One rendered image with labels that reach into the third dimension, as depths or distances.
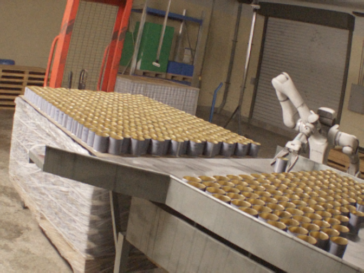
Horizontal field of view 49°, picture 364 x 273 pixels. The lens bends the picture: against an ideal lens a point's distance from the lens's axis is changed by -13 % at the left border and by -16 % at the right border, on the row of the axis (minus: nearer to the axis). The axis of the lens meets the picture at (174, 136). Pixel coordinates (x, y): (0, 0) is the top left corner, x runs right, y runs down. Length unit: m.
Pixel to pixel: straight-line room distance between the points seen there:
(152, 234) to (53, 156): 0.47
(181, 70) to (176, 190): 10.58
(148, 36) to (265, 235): 10.25
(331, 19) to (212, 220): 10.59
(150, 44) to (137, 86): 3.99
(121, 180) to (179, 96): 6.45
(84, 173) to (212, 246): 0.53
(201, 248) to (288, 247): 0.40
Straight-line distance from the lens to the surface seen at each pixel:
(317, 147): 2.75
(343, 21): 11.56
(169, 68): 11.86
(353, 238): 1.64
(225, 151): 2.57
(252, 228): 1.30
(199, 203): 1.46
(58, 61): 3.57
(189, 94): 8.14
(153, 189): 1.59
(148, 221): 1.73
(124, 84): 7.60
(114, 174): 1.61
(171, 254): 1.64
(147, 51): 11.36
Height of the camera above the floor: 1.57
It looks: 10 degrees down
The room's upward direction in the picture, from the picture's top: 11 degrees clockwise
